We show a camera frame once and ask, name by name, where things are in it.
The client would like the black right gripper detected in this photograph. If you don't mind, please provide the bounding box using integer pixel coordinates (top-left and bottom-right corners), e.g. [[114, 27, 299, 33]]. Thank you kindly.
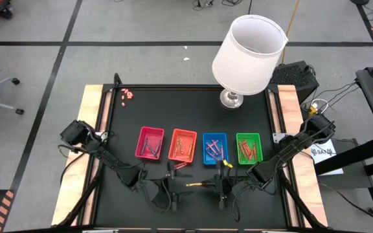
[[201, 160, 240, 210]]

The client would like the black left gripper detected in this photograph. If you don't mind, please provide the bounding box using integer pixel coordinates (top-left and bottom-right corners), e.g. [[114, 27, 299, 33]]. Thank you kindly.
[[143, 161, 195, 212]]

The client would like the red-violet crayon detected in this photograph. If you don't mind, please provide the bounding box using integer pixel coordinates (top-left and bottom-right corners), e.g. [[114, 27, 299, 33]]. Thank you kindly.
[[205, 150, 221, 162]]

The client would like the blue plastic basket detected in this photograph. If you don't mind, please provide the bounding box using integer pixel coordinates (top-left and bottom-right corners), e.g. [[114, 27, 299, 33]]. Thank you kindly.
[[202, 132, 230, 166]]

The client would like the orange plastic basket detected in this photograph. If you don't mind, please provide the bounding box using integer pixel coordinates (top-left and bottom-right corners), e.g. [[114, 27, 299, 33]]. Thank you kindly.
[[168, 129, 198, 164]]

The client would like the green plastic basket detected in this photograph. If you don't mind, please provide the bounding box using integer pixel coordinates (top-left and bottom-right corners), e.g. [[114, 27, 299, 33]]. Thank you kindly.
[[236, 132, 265, 166]]

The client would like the red-pink plastic basket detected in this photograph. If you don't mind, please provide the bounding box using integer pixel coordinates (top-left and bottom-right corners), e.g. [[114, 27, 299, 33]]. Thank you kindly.
[[135, 126, 166, 161]]

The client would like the wooden side board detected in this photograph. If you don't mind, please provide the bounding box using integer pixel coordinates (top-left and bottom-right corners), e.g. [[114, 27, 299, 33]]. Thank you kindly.
[[51, 84, 105, 227], [276, 84, 329, 227]]

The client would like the white paper sheet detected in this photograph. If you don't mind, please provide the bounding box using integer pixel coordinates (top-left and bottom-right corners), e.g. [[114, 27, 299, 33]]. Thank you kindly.
[[309, 140, 345, 177]]

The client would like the white shade table lamp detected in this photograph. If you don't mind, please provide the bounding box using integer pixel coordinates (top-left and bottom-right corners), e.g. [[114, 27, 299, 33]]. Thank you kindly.
[[211, 14, 289, 111]]

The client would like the black perforated box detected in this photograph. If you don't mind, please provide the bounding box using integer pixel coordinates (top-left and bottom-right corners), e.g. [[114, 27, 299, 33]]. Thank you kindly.
[[268, 60, 321, 105]]

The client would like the black table frame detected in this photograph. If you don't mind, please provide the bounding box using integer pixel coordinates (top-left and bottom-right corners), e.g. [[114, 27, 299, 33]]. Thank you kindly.
[[82, 83, 300, 233]]

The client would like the orange power cord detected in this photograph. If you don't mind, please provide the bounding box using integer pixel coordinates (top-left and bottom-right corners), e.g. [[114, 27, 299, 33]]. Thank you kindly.
[[281, 0, 301, 65]]

